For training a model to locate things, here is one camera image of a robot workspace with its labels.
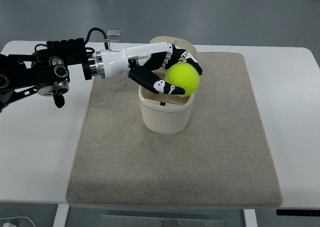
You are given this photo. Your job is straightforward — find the white right table leg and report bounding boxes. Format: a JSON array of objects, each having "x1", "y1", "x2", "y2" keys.
[{"x1": 243, "y1": 209, "x2": 258, "y2": 227}]

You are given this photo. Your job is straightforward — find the silver floor socket plate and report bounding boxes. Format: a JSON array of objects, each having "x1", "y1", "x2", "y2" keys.
[{"x1": 107, "y1": 28, "x2": 121, "y2": 38}]

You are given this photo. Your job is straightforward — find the grey felt mat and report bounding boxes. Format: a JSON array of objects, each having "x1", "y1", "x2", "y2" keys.
[{"x1": 66, "y1": 52, "x2": 283, "y2": 209}]

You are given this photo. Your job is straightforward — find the white table leg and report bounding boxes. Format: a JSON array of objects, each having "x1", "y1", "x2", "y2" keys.
[
  {"x1": 243, "y1": 209, "x2": 258, "y2": 227},
  {"x1": 53, "y1": 204, "x2": 70, "y2": 227}
]

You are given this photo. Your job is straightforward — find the yellow-green tennis ball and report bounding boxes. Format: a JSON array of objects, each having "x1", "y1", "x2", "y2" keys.
[{"x1": 164, "y1": 62, "x2": 200, "y2": 97}]

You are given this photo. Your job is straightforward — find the white charger with cable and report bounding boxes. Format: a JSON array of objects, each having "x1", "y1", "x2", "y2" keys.
[{"x1": 0, "y1": 216, "x2": 36, "y2": 227}]

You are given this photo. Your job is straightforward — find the white left table leg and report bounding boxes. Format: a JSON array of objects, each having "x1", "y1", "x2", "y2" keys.
[{"x1": 53, "y1": 204, "x2": 70, "y2": 227}]

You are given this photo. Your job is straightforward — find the black table control panel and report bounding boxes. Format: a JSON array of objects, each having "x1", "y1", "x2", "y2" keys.
[{"x1": 276, "y1": 209, "x2": 320, "y2": 217}]

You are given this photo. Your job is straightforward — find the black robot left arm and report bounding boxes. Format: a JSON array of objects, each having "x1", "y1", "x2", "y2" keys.
[{"x1": 0, "y1": 27, "x2": 110, "y2": 109}]

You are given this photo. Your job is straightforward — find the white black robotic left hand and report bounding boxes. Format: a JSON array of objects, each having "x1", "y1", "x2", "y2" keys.
[{"x1": 96, "y1": 42, "x2": 203, "y2": 96}]

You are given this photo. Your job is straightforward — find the beige plastic bin with lid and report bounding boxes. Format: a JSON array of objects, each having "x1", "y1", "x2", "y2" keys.
[{"x1": 138, "y1": 35, "x2": 200, "y2": 135}]

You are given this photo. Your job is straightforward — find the grey metal base plate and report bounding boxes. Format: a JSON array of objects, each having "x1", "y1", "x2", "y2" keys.
[{"x1": 100, "y1": 215, "x2": 226, "y2": 227}]

